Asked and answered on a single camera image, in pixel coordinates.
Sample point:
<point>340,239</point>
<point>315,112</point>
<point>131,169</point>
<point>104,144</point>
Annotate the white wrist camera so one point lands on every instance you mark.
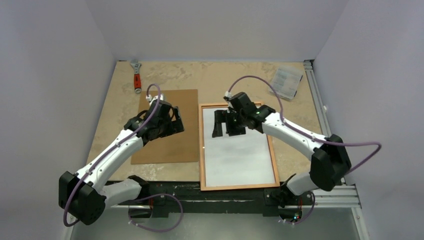
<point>153,97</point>
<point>227,96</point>

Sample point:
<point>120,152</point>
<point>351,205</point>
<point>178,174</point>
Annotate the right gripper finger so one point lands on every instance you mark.
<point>235,129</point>
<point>219,118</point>

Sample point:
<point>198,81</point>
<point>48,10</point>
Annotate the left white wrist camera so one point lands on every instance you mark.
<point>153,97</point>

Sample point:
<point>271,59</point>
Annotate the clear plastic screw box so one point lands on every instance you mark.
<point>286,81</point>

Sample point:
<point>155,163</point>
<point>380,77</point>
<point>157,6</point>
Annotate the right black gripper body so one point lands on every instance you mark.
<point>227,122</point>

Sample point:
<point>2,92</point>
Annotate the plant photo print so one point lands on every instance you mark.
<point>238,159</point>

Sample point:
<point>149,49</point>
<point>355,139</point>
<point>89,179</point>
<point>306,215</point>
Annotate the aluminium rail frame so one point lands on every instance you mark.
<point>250,161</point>

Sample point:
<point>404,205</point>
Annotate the copper wooden picture frame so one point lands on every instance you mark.
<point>276,165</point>

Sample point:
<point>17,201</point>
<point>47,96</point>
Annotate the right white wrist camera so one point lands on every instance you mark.
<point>227,96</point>

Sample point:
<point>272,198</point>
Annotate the red handled adjustable wrench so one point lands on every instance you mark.
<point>137,82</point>

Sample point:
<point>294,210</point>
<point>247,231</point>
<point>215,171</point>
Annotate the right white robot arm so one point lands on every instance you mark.
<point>329,161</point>

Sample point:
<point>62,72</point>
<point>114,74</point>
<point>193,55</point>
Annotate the brown cardboard backing board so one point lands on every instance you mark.
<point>181,147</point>

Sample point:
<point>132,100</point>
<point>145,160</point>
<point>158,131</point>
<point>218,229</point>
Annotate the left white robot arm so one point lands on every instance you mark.
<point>85,194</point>

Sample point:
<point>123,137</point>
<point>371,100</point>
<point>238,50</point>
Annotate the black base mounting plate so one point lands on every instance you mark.
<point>187,196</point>

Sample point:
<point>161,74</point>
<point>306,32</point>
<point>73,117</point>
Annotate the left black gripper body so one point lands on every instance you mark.
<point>166,127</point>

